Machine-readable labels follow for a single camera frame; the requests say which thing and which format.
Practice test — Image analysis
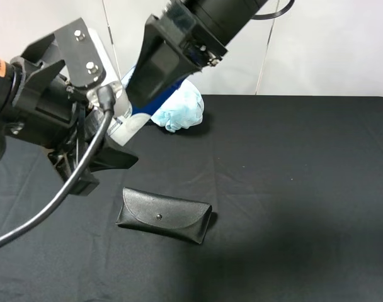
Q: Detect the blue and white bottle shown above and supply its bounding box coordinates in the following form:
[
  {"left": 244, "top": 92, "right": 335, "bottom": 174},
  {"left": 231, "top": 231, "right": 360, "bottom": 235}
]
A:
[{"left": 106, "top": 78, "right": 185, "bottom": 146}]

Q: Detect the black leather glasses case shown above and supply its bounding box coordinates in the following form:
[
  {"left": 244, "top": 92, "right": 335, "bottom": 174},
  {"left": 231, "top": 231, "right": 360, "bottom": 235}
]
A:
[{"left": 116, "top": 187, "right": 212, "bottom": 244}]

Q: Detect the light blue bath loofah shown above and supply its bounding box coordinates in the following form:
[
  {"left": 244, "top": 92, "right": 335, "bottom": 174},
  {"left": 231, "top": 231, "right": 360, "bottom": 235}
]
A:
[{"left": 150, "top": 79, "right": 204, "bottom": 133}]

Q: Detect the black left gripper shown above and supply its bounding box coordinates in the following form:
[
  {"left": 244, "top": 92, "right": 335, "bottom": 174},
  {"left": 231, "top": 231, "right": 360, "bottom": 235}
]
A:
[{"left": 10, "top": 18, "right": 139, "bottom": 196}]

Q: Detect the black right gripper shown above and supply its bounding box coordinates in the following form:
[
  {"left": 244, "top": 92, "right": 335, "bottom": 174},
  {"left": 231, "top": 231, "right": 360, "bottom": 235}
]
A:
[{"left": 126, "top": 1, "right": 227, "bottom": 109}]

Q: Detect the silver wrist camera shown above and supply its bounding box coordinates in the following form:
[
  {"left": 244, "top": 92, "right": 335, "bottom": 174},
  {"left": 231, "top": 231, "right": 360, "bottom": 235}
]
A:
[{"left": 86, "top": 28, "right": 132, "bottom": 121}]

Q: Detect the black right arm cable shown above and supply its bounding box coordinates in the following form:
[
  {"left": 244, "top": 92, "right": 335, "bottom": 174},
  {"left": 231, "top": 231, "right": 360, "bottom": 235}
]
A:
[{"left": 251, "top": 0, "right": 296, "bottom": 20}]

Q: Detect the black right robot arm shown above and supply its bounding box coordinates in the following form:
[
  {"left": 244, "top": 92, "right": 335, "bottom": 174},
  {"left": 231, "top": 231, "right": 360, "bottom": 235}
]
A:
[{"left": 126, "top": 1, "right": 265, "bottom": 109}]

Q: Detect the black tablecloth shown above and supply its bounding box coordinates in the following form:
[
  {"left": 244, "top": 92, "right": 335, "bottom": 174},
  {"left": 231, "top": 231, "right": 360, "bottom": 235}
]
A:
[{"left": 0, "top": 95, "right": 383, "bottom": 301}]

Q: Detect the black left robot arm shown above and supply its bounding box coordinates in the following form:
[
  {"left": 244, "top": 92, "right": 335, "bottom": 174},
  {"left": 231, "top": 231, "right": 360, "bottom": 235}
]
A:
[{"left": 0, "top": 18, "right": 137, "bottom": 196}]

